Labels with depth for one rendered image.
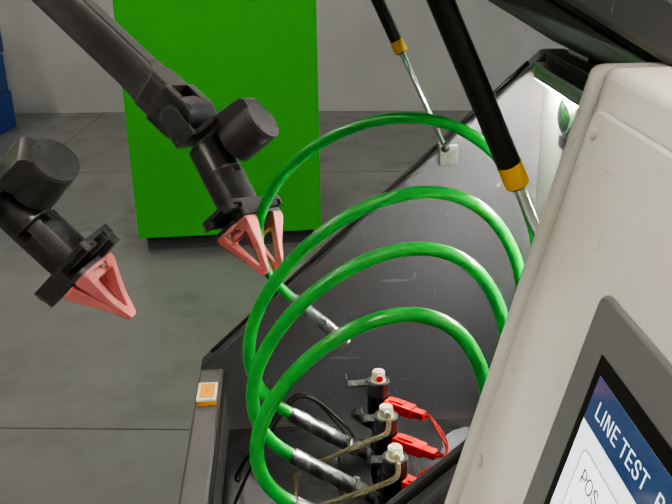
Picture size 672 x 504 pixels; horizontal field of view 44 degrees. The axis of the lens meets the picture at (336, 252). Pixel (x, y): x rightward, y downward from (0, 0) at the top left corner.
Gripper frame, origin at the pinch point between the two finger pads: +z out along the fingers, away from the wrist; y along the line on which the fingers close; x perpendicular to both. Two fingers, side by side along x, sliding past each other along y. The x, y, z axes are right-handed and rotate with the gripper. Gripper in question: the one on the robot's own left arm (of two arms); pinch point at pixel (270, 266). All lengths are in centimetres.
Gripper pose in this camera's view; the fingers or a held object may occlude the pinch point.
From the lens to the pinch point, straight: 112.9
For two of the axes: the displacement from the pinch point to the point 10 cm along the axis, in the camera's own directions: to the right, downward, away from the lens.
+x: -6.5, 5.1, 5.7
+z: 4.6, 8.5, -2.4
